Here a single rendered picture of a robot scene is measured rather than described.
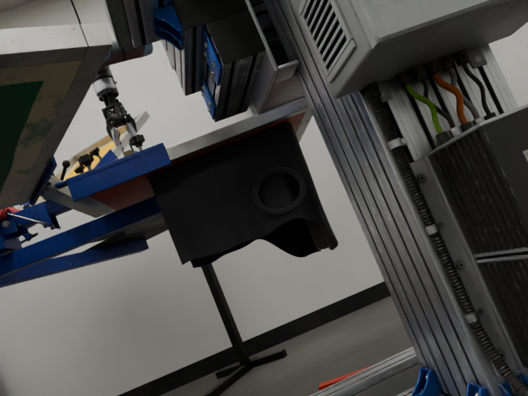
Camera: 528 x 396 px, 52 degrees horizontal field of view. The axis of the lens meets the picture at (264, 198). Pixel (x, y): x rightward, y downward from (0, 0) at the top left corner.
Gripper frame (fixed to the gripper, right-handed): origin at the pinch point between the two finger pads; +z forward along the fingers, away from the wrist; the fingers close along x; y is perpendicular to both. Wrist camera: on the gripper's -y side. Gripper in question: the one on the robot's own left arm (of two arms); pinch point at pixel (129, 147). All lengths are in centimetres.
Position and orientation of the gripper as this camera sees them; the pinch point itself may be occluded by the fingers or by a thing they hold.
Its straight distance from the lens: 196.5
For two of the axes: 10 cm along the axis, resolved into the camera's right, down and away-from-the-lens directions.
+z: 3.8, 9.2, -0.9
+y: 0.7, -1.3, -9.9
